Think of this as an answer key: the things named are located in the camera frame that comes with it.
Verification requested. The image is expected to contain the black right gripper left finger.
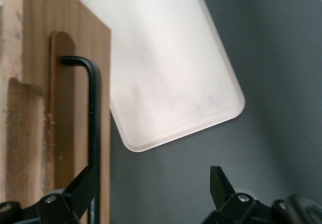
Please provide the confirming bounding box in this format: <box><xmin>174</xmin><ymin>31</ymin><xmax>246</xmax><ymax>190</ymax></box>
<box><xmin>0</xmin><ymin>164</ymin><xmax>101</xmax><ymax>224</ymax></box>

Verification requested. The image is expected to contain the wooden drawer cabinet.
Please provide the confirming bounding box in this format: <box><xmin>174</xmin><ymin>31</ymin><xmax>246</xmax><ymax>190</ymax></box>
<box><xmin>0</xmin><ymin>0</ymin><xmax>25</xmax><ymax>204</ymax></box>

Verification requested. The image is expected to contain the wooden drawer with long backplate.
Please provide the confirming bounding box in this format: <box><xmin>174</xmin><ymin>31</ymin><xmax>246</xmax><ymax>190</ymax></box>
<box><xmin>21</xmin><ymin>0</ymin><xmax>112</xmax><ymax>224</ymax></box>

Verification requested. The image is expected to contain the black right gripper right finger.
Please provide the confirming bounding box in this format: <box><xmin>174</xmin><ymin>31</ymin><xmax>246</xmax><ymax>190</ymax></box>
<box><xmin>203</xmin><ymin>165</ymin><xmax>322</xmax><ymax>224</ymax></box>

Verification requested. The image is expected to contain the black hex key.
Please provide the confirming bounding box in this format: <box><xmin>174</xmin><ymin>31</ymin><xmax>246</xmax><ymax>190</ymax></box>
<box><xmin>60</xmin><ymin>55</ymin><xmax>103</xmax><ymax>224</ymax></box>

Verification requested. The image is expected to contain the cream rectangular tray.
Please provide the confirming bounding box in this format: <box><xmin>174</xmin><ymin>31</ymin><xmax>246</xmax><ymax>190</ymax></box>
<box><xmin>75</xmin><ymin>0</ymin><xmax>246</xmax><ymax>153</ymax></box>

